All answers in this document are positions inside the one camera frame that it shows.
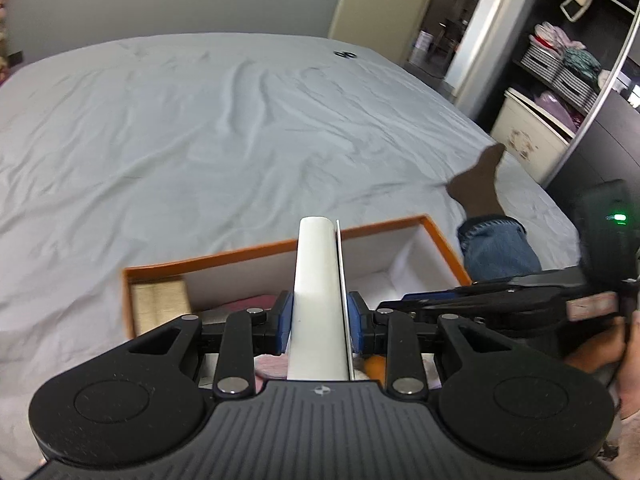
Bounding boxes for pink cloth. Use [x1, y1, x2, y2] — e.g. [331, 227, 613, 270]
[597, 412, 640, 467]

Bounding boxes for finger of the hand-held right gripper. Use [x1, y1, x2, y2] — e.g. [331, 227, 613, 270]
[400, 270, 582, 307]
[376, 301, 569, 339]

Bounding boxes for orange cardboard box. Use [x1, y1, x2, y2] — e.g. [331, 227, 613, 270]
[122, 214, 473, 342]

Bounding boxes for pink white folded clothes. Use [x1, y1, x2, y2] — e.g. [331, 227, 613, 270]
[531, 21, 586, 54]

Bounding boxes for white floral storage bin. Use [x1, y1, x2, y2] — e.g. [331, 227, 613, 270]
[490, 87, 577, 184]

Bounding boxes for white door frame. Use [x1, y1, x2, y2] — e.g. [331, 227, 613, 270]
[445, 0, 532, 117]

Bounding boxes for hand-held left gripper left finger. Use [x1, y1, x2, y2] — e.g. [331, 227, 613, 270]
[125, 290, 294, 401]

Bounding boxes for white book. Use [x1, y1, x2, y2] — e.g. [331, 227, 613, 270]
[286, 216, 357, 382]

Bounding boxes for person's right jeans leg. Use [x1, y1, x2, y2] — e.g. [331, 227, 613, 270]
[457, 215, 544, 287]

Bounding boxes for striped fabric basket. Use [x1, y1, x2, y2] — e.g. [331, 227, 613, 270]
[520, 42, 567, 84]
[552, 67, 599, 112]

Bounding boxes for pink item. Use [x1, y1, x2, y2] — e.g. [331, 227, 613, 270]
[197, 296, 281, 324]

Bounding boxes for sliding wardrobe door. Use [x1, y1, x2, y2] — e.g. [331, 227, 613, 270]
[542, 10, 640, 261]

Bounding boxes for orange brown plush toy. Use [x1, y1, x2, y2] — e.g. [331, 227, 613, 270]
[362, 355, 389, 379]

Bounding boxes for cream door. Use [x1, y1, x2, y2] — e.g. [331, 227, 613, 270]
[327, 0, 447, 49]

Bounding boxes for white hallway bin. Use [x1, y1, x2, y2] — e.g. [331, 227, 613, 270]
[411, 30, 434, 64]

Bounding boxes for purple clothes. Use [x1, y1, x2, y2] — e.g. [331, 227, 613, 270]
[532, 89, 587, 132]

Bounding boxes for beige woven box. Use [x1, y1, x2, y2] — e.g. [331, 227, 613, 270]
[131, 280, 193, 337]

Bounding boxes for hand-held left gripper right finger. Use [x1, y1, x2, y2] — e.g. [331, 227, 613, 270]
[348, 290, 516, 401]

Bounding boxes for teal folded clothes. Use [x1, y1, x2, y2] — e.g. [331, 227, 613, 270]
[562, 47, 604, 89]

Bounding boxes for pink striped plush toy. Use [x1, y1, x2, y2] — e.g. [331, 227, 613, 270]
[256, 355, 291, 382]

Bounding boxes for person's right hand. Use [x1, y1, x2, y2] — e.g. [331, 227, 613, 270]
[565, 310, 640, 421]

